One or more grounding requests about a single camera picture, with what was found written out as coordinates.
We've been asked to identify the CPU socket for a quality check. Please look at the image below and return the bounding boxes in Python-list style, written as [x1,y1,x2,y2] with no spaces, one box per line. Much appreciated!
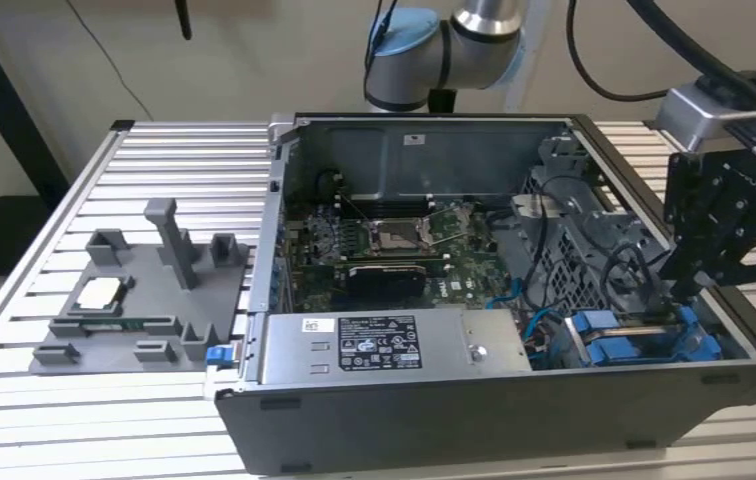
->
[366,217,434,254]

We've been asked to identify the blue data wire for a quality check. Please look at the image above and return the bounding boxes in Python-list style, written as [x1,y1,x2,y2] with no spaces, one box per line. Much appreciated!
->
[488,278,567,342]

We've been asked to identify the hard disk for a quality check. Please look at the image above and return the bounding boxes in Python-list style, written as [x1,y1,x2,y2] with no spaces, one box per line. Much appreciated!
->
[567,305,719,347]

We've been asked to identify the black disk wire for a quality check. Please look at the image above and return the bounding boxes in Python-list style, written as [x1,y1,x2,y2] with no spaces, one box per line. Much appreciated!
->
[599,248,653,317]
[634,243,683,322]

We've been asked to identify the blue carrier in bay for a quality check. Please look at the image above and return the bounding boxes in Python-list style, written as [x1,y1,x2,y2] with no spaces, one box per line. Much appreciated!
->
[586,339,721,366]

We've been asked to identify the thin black wall cable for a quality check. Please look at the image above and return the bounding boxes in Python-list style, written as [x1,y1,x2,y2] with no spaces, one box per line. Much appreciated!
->
[61,0,155,122]

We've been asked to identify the grey metal disk bay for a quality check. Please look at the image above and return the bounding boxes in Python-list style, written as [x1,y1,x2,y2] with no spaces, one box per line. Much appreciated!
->
[508,133,679,321]

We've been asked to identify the black open PC case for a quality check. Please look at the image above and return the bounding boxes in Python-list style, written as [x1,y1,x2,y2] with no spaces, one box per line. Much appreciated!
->
[212,111,756,476]

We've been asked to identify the green motherboard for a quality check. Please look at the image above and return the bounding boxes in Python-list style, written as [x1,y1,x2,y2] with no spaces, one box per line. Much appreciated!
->
[280,199,519,314]

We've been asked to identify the black hanging antenna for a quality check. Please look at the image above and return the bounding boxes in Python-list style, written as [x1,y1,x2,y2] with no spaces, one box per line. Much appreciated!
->
[172,0,194,41]

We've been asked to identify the green RAM stick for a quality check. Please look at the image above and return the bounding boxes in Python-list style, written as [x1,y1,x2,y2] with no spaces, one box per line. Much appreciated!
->
[79,319,152,334]

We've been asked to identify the long black case wire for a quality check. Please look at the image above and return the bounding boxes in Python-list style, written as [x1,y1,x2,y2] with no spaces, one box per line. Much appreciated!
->
[520,174,585,304]

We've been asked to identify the black graphics card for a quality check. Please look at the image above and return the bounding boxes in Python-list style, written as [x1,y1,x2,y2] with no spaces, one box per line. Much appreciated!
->
[298,261,430,307]

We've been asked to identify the silver CPU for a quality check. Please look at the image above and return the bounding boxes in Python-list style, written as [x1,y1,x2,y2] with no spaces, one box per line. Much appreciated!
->
[73,276,134,312]

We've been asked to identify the silver power supply unit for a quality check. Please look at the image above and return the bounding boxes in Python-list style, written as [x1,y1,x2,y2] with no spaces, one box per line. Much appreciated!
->
[258,308,534,386]

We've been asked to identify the blue case latch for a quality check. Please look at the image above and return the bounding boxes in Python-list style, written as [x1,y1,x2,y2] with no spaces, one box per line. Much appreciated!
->
[204,344,236,370]

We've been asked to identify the grey parts rack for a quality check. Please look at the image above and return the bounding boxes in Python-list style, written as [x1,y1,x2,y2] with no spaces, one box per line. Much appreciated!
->
[28,198,254,375]

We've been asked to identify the metal socket cover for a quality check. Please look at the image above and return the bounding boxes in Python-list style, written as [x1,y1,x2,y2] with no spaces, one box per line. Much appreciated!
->
[424,206,476,242]

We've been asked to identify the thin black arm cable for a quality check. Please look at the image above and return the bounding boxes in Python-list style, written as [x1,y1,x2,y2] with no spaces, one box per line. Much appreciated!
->
[366,0,400,57]

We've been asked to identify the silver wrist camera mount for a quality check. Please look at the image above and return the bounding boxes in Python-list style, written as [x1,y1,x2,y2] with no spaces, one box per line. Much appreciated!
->
[654,81,756,152]

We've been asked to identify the thin wire locking lever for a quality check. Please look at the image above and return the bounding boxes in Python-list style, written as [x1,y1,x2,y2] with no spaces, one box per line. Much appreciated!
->
[342,193,374,224]

